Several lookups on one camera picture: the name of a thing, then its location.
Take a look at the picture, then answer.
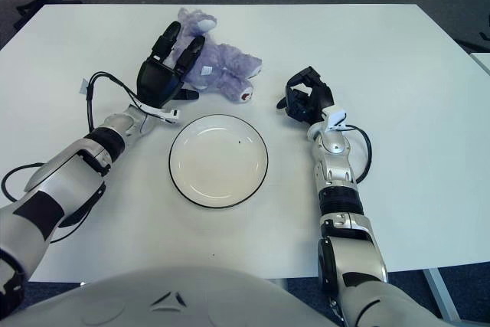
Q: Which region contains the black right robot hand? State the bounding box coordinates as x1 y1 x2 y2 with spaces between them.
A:
276 67 336 125

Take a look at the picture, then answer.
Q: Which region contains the white plate black rim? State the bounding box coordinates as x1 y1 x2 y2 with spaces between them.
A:
168 113 270 211

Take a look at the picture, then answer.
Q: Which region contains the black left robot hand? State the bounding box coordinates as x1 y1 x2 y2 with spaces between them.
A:
136 21 207 109

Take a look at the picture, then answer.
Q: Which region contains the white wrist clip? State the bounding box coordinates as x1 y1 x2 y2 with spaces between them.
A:
132 103 180 126
321 104 348 131

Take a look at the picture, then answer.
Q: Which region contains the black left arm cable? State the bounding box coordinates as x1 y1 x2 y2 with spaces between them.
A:
2 70 154 244

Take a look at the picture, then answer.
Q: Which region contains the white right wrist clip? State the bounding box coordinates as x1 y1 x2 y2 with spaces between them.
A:
321 104 348 131

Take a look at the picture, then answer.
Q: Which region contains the silver robot torso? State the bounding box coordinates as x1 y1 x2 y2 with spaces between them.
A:
15 265 340 327

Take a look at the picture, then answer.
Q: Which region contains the purple plush rabbit doll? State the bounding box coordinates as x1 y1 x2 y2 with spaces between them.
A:
168 7 263 105

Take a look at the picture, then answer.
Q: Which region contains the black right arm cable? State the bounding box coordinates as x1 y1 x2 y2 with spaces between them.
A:
344 123 373 181

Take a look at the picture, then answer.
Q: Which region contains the grey metal table leg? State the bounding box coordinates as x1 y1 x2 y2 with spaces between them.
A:
423 267 462 322

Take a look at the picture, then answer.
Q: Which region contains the white neighbouring table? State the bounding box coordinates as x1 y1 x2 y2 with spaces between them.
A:
469 52 490 75

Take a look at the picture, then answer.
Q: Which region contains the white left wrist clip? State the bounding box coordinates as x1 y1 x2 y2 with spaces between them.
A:
132 103 180 126

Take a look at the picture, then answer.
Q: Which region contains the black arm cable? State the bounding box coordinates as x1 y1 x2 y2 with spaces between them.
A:
344 123 373 181
2 70 154 244

